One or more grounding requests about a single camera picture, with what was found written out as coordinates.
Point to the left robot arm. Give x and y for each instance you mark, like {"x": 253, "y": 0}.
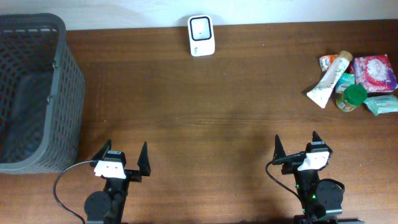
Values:
{"x": 107, "y": 206}

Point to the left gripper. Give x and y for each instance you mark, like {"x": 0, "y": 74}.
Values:
{"x": 144, "y": 166}

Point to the orange tissue packet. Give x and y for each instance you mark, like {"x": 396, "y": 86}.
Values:
{"x": 326, "y": 61}

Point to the dark grey plastic basket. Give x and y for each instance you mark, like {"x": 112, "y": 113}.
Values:
{"x": 42, "y": 95}

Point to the green lid jar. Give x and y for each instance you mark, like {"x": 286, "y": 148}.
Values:
{"x": 351, "y": 98}

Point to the teal tissue packet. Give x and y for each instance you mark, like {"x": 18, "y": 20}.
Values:
{"x": 344, "y": 82}

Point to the mint toilet tissue pack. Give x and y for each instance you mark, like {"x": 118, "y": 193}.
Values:
{"x": 382, "y": 104}

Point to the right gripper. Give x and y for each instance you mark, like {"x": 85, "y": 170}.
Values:
{"x": 280, "y": 150}

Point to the red purple snack bag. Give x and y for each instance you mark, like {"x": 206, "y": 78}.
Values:
{"x": 374, "y": 73}

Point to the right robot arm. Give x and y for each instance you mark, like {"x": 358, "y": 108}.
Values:
{"x": 320, "y": 199}

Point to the white bamboo print tube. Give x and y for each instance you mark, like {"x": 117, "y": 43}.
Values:
{"x": 321, "y": 93}

